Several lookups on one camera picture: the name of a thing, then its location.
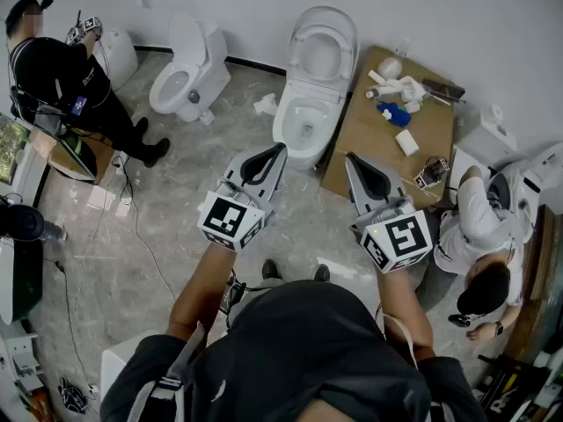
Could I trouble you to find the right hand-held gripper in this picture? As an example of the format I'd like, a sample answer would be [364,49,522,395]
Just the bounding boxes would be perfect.
[345,152,434,275]

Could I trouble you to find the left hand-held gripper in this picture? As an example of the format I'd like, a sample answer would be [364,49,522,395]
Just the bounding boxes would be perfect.
[196,142,290,252]

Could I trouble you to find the white toilet bowl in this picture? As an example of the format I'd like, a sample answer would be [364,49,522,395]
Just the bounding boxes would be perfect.
[272,76,353,171]

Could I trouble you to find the white toilet seat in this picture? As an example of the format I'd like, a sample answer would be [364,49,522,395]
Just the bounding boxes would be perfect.
[290,24,355,84]

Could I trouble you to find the person's right forearm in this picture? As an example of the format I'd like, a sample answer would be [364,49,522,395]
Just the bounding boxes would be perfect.
[375,257,435,352]

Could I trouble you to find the person's left forearm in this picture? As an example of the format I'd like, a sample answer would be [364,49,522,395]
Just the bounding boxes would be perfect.
[166,239,238,340]

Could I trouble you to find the white two-piece toilet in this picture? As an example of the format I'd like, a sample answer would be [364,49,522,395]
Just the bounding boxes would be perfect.
[149,12,233,123]

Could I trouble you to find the white toilet lid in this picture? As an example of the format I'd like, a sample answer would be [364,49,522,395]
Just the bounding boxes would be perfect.
[288,5,361,94]

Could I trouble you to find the brown cardboard sheet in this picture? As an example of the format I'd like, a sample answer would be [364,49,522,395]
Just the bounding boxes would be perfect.
[319,45,455,211]

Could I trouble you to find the spare hand-held gripper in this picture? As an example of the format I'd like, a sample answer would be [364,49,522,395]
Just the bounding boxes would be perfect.
[413,156,450,190]

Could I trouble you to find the crumpled white tissue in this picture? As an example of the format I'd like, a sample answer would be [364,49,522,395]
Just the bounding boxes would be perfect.
[252,93,279,116]

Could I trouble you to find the blue glove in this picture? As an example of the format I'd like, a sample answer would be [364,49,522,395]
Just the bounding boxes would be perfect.
[376,100,413,128]

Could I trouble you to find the person's left shoe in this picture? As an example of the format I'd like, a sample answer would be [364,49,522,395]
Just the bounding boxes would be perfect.
[261,258,283,281]

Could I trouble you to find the white plastic pipe fittings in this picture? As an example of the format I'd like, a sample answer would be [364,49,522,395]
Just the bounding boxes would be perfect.
[366,69,426,114]

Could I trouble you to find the black flat tray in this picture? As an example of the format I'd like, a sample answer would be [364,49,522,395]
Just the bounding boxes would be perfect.
[420,76,467,105]

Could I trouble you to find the white crumpled plastic bag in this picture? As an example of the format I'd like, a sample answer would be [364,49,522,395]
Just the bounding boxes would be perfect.
[377,55,405,81]

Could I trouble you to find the person's dark clothing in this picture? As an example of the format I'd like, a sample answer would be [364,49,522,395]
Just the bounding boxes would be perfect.
[99,279,487,422]

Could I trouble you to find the glass panel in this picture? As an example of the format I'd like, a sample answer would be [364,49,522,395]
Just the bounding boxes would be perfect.
[51,123,99,185]

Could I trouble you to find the wooden board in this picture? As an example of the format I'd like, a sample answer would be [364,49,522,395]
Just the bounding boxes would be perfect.
[503,203,563,362]

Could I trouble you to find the white box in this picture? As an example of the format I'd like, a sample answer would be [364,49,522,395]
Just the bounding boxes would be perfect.
[100,329,165,413]

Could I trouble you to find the monitor screen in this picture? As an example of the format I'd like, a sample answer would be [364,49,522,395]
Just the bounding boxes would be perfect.
[0,112,33,186]

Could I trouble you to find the black floor cable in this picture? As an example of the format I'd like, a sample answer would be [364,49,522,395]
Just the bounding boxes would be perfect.
[112,155,178,302]

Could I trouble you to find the black round camera device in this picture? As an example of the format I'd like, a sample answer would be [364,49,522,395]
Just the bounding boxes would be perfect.
[0,202,46,242]

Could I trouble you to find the bundle of black cables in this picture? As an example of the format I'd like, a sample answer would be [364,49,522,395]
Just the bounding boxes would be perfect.
[57,375,96,413]

